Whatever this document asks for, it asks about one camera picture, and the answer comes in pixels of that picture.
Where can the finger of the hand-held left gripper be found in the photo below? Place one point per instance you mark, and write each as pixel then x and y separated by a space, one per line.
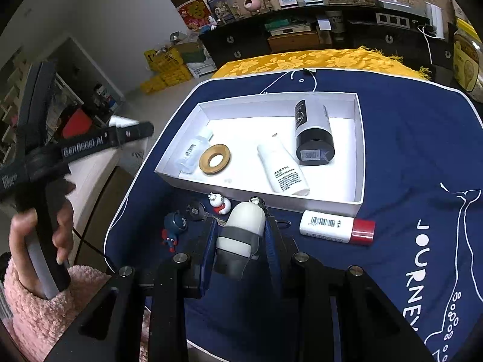
pixel 136 132

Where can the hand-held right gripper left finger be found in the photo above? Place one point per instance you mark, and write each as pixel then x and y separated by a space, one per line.
pixel 208 256

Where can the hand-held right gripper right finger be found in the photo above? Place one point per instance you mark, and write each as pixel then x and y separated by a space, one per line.
pixel 272 252

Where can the white case with grey band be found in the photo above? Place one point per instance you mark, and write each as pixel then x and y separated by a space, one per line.
pixel 241 230

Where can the blue-headed toy figure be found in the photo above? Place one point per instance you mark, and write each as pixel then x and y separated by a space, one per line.
pixel 174 226

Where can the white and red toy figure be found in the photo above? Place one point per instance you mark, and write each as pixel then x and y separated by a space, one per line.
pixel 218 203

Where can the clear sanitizer bottle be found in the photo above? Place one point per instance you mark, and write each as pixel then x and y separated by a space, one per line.
pixel 194 151

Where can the white tube with red cap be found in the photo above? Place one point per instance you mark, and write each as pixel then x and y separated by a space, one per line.
pixel 332 226

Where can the white squeeze bottle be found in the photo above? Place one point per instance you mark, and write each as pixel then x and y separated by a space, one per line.
pixel 283 169

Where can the white cardboard box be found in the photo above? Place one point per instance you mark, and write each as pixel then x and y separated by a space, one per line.
pixel 241 128

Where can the frosted jar with black lid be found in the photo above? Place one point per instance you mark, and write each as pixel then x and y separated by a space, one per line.
pixel 313 132

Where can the person's left hand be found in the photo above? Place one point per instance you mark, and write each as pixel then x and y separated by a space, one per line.
pixel 20 245

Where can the leaf-patterned box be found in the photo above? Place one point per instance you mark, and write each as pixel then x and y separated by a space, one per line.
pixel 137 154

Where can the yellow plastic crate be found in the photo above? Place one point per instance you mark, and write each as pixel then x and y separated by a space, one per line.
pixel 175 75
pixel 166 58
pixel 153 85

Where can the storage shelf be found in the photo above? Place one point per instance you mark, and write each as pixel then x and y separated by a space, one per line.
pixel 102 94

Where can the white cushioned stool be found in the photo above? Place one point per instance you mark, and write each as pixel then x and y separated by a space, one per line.
pixel 98 173

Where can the red chair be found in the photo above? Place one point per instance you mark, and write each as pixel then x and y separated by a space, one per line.
pixel 77 122

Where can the black TV cabinet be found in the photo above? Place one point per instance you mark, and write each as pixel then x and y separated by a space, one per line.
pixel 226 45

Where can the red festive poster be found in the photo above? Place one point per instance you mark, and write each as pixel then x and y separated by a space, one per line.
pixel 194 13

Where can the blue boxed figurine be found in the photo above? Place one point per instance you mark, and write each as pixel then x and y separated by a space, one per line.
pixel 224 7

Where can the navy printed cloth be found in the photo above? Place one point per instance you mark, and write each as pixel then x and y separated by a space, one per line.
pixel 396 158

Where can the pink round ornament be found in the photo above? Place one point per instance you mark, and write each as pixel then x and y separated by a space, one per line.
pixel 251 4

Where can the brown wooden box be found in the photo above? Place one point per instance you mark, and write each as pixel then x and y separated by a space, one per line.
pixel 292 40

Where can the stack of green books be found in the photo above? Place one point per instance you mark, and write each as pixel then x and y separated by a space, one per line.
pixel 286 26

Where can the white cup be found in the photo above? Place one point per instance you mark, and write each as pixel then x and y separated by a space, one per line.
pixel 274 3

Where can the white cube box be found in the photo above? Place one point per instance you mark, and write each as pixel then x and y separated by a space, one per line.
pixel 323 25

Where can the printed mug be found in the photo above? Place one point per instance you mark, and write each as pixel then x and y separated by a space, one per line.
pixel 336 22

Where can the grey socket panel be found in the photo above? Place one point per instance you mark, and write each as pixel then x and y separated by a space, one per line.
pixel 392 19

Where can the yellow-lidded snack container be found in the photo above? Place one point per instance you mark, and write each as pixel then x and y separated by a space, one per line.
pixel 468 56

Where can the white router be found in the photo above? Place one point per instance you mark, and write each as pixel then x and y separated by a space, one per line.
pixel 436 20

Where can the dark small photo frame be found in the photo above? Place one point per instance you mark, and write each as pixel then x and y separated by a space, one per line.
pixel 266 0

